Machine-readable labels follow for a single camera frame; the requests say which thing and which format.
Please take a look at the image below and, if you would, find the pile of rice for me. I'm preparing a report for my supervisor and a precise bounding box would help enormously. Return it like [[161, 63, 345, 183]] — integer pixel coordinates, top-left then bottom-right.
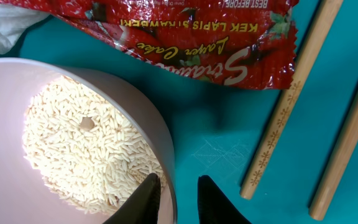
[[22, 76, 167, 215]]

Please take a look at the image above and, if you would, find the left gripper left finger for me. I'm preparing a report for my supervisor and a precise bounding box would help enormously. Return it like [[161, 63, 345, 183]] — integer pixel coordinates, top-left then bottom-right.
[[103, 173, 161, 224]]

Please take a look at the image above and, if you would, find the wooden chopstick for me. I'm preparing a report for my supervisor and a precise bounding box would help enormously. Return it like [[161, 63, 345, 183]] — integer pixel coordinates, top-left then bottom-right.
[[240, 0, 343, 200], [309, 89, 358, 221]]

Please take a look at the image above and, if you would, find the teal serving tray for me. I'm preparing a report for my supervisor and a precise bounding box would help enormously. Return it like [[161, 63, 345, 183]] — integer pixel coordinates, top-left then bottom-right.
[[8, 0, 358, 223]]

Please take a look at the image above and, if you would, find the white napkin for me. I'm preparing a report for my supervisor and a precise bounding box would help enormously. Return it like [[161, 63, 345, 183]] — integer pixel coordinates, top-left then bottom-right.
[[0, 4, 48, 55]]

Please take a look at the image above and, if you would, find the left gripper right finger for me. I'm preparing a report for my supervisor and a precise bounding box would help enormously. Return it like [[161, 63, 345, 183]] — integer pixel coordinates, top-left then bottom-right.
[[197, 175, 250, 224]]

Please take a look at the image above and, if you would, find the red snack wrapper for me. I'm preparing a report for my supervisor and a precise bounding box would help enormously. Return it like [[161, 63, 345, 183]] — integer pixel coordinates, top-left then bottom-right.
[[0, 0, 297, 90]]

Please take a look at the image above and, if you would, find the pink bowl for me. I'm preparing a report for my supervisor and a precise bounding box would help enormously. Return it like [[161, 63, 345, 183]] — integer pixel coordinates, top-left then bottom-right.
[[0, 58, 177, 223]]

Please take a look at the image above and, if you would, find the right wooden chopstick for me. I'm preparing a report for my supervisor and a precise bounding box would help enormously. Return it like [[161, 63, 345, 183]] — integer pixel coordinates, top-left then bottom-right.
[[309, 89, 358, 221]]

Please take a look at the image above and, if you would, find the left wooden chopstick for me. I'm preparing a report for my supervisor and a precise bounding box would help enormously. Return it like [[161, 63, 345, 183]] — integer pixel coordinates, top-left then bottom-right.
[[240, 0, 343, 200]]

